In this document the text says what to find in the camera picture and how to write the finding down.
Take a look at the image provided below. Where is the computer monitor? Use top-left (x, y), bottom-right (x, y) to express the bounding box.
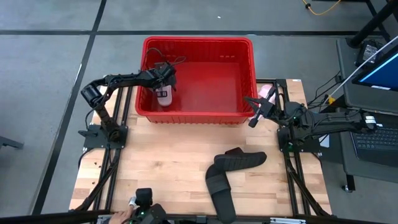
top-left (351, 51), bottom-right (398, 93)

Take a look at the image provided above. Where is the black stand leg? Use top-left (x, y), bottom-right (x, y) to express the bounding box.
top-left (346, 0), bottom-right (398, 48)

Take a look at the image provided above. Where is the pink slide sandal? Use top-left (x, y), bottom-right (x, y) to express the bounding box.
top-left (253, 83), bottom-right (277, 121)
top-left (155, 83), bottom-right (174, 108)

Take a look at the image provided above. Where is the grey desk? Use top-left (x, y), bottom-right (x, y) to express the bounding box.
top-left (335, 37), bottom-right (398, 192)

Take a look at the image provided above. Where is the grey metal foot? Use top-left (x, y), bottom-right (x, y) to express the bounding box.
top-left (0, 135), bottom-right (25, 150)

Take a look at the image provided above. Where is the black aluminium rig frame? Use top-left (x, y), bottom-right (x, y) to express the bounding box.
top-left (0, 77), bottom-right (398, 224)

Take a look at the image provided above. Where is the yellow cable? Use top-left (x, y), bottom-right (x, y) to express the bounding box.
top-left (301, 0), bottom-right (341, 16)

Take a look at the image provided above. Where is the white cable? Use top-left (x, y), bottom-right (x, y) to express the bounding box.
top-left (323, 35), bottom-right (398, 105)

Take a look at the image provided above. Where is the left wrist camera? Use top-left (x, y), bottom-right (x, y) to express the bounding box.
top-left (155, 62), bottom-right (175, 77)

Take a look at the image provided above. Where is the person's hand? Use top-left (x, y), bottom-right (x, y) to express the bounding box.
top-left (108, 207), bottom-right (134, 224)

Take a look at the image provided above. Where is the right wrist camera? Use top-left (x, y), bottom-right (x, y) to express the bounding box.
top-left (284, 101), bottom-right (307, 118)

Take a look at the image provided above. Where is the black laptop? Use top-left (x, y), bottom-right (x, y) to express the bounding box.
top-left (350, 124), bottom-right (398, 167)

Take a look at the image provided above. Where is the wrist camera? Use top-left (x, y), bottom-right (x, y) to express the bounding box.
top-left (284, 101), bottom-right (307, 118)
top-left (155, 62), bottom-right (175, 77)

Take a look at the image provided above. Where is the black cable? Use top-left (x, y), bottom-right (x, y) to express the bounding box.
top-left (307, 70), bottom-right (343, 110)

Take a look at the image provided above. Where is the red plastic bin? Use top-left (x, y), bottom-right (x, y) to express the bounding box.
top-left (135, 36), bottom-right (258, 125)

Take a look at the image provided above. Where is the black power adapter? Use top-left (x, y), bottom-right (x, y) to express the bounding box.
top-left (356, 40), bottom-right (382, 66)

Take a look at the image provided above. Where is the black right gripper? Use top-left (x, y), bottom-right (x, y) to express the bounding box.
top-left (244, 86), bottom-right (295, 128)

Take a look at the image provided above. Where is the black slide sandal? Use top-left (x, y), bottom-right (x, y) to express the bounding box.
top-left (213, 147), bottom-right (267, 172)
top-left (205, 164), bottom-right (237, 224)

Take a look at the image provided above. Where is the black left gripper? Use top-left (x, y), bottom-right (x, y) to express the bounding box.
top-left (148, 72), bottom-right (177, 98)

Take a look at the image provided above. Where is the black leader arm gripper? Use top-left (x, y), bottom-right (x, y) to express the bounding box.
top-left (129, 187), bottom-right (169, 224)

